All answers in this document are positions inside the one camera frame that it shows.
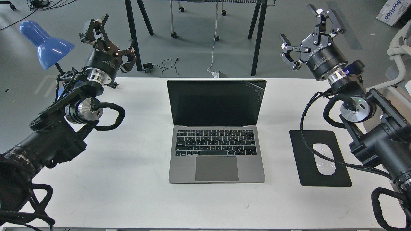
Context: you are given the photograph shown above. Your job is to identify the black power adapter cable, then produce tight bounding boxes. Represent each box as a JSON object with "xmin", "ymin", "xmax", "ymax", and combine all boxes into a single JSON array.
[{"xmin": 142, "ymin": 58, "xmax": 180, "ymax": 78}]

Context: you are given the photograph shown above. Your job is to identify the white office chair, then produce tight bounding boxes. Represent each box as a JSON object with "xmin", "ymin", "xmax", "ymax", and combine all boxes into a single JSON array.
[{"xmin": 366, "ymin": 21, "xmax": 411, "ymax": 109}]

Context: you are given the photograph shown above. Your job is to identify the grey laptop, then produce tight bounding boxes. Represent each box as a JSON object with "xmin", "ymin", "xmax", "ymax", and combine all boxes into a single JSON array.
[{"xmin": 166, "ymin": 79, "xmax": 266, "ymax": 183}]

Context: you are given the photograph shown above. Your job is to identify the black cables on floor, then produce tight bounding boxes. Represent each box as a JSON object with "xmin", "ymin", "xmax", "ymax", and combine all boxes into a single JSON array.
[{"xmin": 0, "ymin": 0, "xmax": 77, "ymax": 31}]

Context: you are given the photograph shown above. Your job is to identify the grey rolling cart frame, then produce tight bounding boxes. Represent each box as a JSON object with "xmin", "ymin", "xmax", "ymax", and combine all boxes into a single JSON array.
[{"xmin": 169, "ymin": 0, "xmax": 227, "ymax": 42}]

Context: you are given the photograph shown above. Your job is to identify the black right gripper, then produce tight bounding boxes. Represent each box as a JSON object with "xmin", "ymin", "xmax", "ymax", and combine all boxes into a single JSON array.
[{"xmin": 279, "ymin": 4, "xmax": 348, "ymax": 81}]

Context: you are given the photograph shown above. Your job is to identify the white charging cable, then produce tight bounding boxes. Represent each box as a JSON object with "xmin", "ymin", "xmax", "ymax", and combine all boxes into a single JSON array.
[{"xmin": 206, "ymin": 0, "xmax": 227, "ymax": 78}]

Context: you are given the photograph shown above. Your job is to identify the white cardboard box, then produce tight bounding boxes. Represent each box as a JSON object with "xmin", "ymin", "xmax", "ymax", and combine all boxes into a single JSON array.
[{"xmin": 376, "ymin": 0, "xmax": 411, "ymax": 26}]

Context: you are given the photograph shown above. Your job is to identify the black mouse pad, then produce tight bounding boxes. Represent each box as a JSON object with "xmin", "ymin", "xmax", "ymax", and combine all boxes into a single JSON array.
[{"xmin": 289, "ymin": 130, "xmax": 352, "ymax": 187}]

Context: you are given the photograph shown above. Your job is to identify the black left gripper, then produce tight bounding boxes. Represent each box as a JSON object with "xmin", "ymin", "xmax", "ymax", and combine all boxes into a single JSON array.
[{"xmin": 79, "ymin": 15, "xmax": 138, "ymax": 79}]

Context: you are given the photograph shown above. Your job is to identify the blue desk lamp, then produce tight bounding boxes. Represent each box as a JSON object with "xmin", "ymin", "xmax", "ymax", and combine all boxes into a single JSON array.
[{"xmin": 19, "ymin": 21, "xmax": 75, "ymax": 73}]

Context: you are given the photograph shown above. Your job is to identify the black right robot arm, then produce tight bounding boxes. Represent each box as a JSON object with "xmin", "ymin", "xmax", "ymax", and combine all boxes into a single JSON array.
[{"xmin": 279, "ymin": 4, "xmax": 411, "ymax": 231}]

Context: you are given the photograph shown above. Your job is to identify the white computer mouse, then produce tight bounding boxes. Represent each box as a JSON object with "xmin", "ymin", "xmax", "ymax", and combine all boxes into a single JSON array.
[{"xmin": 313, "ymin": 143, "xmax": 336, "ymax": 175}]

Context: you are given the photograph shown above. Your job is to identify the black table frame legs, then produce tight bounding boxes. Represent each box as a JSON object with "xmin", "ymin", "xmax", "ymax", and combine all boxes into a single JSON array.
[{"xmin": 124, "ymin": 0, "xmax": 268, "ymax": 77}]

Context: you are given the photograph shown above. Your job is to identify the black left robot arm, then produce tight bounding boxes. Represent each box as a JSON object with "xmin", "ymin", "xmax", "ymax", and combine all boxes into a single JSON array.
[{"xmin": 1, "ymin": 15, "xmax": 137, "ymax": 230}]

